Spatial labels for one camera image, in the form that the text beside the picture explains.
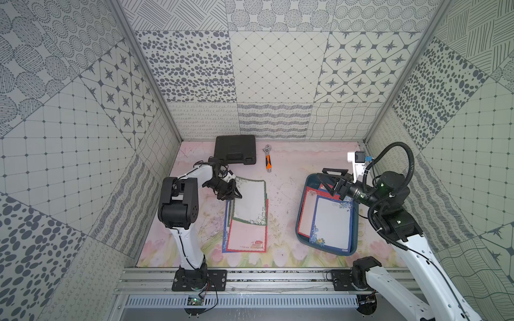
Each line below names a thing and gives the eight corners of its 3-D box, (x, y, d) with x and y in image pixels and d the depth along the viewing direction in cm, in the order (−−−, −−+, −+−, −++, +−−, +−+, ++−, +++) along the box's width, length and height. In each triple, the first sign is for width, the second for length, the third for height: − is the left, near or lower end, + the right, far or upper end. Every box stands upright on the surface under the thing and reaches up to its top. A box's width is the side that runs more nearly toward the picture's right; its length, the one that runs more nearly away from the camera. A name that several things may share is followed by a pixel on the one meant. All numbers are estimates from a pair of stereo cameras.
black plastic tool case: (213, 166, 111) (211, 160, 106) (219, 137, 126) (217, 130, 121) (255, 166, 111) (255, 160, 106) (256, 137, 126) (256, 130, 121)
